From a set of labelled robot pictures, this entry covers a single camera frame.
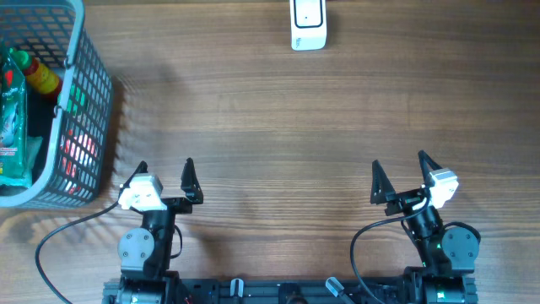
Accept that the red tissue packet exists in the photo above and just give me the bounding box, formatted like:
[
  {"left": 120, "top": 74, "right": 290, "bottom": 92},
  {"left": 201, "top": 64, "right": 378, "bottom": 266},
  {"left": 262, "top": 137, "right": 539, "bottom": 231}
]
[{"left": 60, "top": 129, "right": 97, "bottom": 197}]

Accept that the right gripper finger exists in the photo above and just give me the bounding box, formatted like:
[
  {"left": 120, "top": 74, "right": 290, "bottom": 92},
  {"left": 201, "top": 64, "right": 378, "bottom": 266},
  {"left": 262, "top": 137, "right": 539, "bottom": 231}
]
[
  {"left": 418, "top": 150, "right": 441, "bottom": 186},
  {"left": 370, "top": 160, "right": 396, "bottom": 204}
]

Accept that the black right camera cable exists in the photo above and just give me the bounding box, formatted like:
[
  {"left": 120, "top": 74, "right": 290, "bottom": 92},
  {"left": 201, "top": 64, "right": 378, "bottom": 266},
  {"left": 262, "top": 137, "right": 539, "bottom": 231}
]
[{"left": 349, "top": 198, "right": 431, "bottom": 304}]

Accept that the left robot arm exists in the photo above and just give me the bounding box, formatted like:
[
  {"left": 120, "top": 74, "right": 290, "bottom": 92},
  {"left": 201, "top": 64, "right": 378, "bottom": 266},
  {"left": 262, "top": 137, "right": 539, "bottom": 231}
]
[{"left": 111, "top": 158, "right": 203, "bottom": 304}]

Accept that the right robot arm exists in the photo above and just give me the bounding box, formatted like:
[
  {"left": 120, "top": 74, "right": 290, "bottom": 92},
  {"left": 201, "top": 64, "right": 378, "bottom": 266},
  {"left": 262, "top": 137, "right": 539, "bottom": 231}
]
[{"left": 370, "top": 150, "right": 481, "bottom": 304}]

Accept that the white barcode scanner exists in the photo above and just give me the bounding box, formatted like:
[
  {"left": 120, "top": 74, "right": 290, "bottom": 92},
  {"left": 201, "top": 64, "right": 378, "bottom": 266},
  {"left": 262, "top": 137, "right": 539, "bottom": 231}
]
[{"left": 289, "top": 0, "right": 327, "bottom": 52}]

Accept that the green lid jar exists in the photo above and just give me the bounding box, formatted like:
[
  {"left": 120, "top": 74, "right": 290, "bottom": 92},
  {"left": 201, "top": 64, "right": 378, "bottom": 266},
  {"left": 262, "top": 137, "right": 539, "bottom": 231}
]
[{"left": 67, "top": 84, "right": 88, "bottom": 118}]

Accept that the black camera cable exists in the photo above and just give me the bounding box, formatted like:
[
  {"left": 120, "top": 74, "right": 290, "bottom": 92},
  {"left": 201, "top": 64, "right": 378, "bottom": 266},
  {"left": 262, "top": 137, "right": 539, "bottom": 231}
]
[
  {"left": 349, "top": 198, "right": 431, "bottom": 304},
  {"left": 35, "top": 200, "right": 122, "bottom": 304}
]

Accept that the red yellow sauce bottle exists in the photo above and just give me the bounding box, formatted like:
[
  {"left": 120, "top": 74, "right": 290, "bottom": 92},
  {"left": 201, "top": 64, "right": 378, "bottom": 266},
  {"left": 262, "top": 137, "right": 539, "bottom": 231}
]
[{"left": 9, "top": 48, "right": 62, "bottom": 103}]

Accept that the grey plastic mesh basket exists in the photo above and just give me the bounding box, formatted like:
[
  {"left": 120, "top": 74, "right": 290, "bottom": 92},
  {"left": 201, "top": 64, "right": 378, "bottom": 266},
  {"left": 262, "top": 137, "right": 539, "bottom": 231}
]
[{"left": 1, "top": 0, "right": 113, "bottom": 209}]

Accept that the teal wipes packet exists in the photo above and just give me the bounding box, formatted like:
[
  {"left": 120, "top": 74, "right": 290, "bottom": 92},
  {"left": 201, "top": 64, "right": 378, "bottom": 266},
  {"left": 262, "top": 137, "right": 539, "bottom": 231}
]
[{"left": 26, "top": 137, "right": 43, "bottom": 179}]

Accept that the green 3M gloves packet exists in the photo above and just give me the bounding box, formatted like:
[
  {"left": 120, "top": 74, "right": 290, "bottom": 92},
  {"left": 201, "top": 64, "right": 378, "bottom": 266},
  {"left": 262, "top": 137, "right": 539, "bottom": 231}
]
[{"left": 1, "top": 46, "right": 32, "bottom": 188}]

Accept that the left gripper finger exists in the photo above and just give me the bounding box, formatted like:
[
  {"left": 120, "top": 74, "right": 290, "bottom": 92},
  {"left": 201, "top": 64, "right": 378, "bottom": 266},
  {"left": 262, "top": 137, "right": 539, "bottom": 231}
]
[
  {"left": 181, "top": 158, "right": 203, "bottom": 201},
  {"left": 120, "top": 160, "right": 148, "bottom": 189}
]

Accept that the black left camera cable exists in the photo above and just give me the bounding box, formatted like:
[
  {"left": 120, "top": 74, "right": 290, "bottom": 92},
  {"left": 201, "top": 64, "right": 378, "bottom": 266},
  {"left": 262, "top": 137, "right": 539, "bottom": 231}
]
[{"left": 35, "top": 200, "right": 122, "bottom": 304}]

